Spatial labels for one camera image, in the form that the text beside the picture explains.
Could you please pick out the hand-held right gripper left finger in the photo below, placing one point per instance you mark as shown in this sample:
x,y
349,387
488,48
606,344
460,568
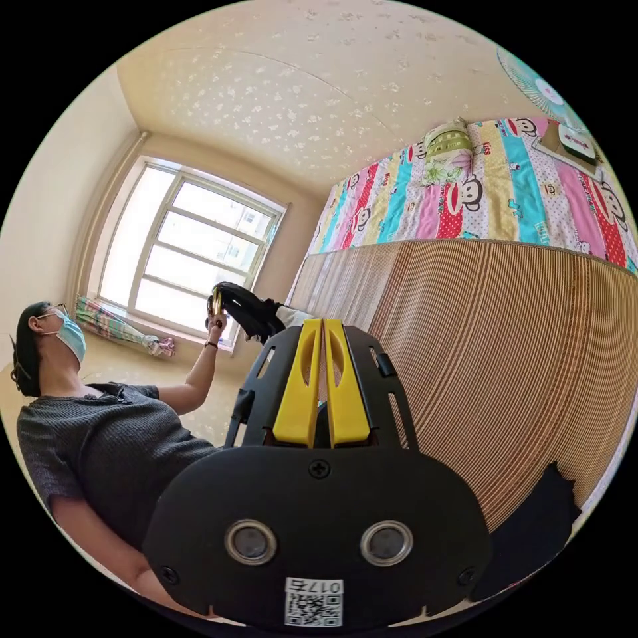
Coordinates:
x,y
298,394

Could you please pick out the person's left forearm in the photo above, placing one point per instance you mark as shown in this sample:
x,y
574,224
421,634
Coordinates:
x,y
202,374

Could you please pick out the person's body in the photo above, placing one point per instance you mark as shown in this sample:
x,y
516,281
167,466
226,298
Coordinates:
x,y
99,438

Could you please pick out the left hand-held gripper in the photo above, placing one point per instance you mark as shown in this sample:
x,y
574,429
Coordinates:
x,y
211,305

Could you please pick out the black pants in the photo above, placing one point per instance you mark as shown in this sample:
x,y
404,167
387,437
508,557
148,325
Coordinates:
x,y
528,528

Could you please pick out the green floral pillow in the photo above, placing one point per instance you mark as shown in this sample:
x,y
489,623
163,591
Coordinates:
x,y
446,149

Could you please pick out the bed with mat and printed sheet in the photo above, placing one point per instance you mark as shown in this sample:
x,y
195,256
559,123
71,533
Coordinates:
x,y
498,349

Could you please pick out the window with white frame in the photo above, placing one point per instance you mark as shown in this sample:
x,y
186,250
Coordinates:
x,y
189,254

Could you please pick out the white and teal fan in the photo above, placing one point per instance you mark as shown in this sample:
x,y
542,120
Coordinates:
x,y
548,94

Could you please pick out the person's right forearm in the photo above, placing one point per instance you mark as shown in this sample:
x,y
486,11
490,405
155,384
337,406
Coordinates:
x,y
149,580

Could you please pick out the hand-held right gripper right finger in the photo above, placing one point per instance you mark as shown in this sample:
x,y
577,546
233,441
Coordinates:
x,y
349,399

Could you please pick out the person's left hand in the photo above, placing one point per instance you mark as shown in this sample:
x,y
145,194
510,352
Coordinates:
x,y
218,330

